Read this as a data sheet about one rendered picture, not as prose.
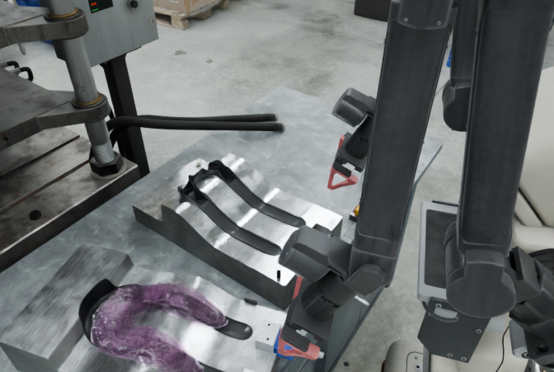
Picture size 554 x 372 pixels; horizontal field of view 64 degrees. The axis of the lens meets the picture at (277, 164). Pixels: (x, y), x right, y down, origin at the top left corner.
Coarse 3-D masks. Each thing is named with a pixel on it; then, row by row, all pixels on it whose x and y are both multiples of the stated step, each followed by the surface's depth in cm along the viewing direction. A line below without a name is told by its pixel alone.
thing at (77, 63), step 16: (48, 0) 110; (64, 0) 110; (64, 48) 117; (80, 48) 118; (80, 64) 120; (80, 80) 122; (80, 96) 125; (96, 96) 128; (96, 128) 132; (96, 144) 136; (96, 160) 140; (112, 160) 141; (96, 176) 141; (112, 176) 141
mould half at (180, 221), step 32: (224, 160) 124; (160, 192) 124; (224, 192) 116; (256, 192) 120; (160, 224) 117; (192, 224) 107; (256, 224) 111; (224, 256) 105; (256, 256) 103; (256, 288) 104; (288, 288) 98
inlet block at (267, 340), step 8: (264, 320) 90; (264, 328) 89; (272, 328) 89; (264, 336) 88; (272, 336) 88; (256, 344) 88; (264, 344) 87; (272, 344) 86; (272, 352) 88; (320, 352) 87
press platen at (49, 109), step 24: (0, 72) 143; (0, 96) 131; (24, 96) 131; (48, 96) 131; (72, 96) 132; (0, 120) 120; (24, 120) 120; (48, 120) 124; (72, 120) 126; (96, 120) 129; (0, 144) 117
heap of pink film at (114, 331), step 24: (120, 288) 95; (144, 288) 94; (168, 288) 91; (192, 288) 93; (96, 312) 91; (120, 312) 90; (168, 312) 90; (192, 312) 89; (216, 312) 92; (96, 336) 88; (120, 336) 86; (144, 336) 85; (168, 336) 85; (144, 360) 81; (168, 360) 82; (192, 360) 84
